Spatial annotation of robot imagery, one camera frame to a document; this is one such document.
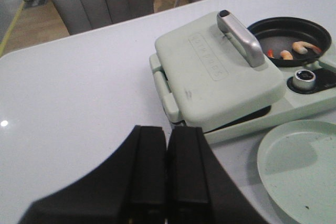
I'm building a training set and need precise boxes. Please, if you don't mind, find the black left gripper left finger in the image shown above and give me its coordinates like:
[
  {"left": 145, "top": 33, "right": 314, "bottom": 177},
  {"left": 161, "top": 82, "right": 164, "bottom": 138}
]
[{"left": 19, "top": 125, "right": 166, "bottom": 223}]

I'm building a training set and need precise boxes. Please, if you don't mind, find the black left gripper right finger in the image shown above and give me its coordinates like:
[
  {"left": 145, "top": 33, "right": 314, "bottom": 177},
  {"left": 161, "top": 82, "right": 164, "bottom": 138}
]
[{"left": 167, "top": 127, "right": 266, "bottom": 223}]

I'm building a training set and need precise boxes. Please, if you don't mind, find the green breakfast maker lid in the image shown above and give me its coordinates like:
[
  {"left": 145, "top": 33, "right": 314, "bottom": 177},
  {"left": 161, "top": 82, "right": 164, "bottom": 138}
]
[{"left": 150, "top": 10, "right": 285, "bottom": 132}]

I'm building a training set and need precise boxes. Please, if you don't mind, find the green breakfast maker base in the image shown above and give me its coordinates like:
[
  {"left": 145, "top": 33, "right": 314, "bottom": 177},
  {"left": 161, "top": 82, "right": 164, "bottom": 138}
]
[{"left": 150, "top": 54, "right": 335, "bottom": 144}]

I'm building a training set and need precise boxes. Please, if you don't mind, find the red shrimp tail piece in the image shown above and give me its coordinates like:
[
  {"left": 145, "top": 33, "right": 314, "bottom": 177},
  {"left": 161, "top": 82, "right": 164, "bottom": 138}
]
[{"left": 267, "top": 49, "right": 274, "bottom": 59}]

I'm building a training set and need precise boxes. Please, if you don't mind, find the small curled shrimp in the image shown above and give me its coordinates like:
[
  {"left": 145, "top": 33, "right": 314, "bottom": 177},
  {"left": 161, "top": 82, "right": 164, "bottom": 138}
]
[{"left": 280, "top": 50, "right": 293, "bottom": 60}]

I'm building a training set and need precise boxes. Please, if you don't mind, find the shrimp with red tail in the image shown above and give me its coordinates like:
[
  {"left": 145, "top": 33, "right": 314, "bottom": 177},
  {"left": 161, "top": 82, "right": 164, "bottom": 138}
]
[{"left": 292, "top": 41, "right": 322, "bottom": 55}]

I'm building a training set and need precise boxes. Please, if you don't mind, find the light green round plate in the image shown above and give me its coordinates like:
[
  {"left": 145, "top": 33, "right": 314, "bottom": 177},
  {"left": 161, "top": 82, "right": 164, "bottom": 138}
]
[{"left": 257, "top": 120, "right": 335, "bottom": 223}]

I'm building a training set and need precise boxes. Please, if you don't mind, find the left silver control knob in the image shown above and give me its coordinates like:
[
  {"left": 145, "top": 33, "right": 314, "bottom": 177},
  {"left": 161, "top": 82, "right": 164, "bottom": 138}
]
[{"left": 292, "top": 69, "right": 316, "bottom": 90}]

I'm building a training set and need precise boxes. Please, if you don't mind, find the black round frying pan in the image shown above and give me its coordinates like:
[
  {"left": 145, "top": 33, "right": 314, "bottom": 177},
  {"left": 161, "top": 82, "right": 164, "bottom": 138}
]
[{"left": 248, "top": 17, "right": 332, "bottom": 67}]

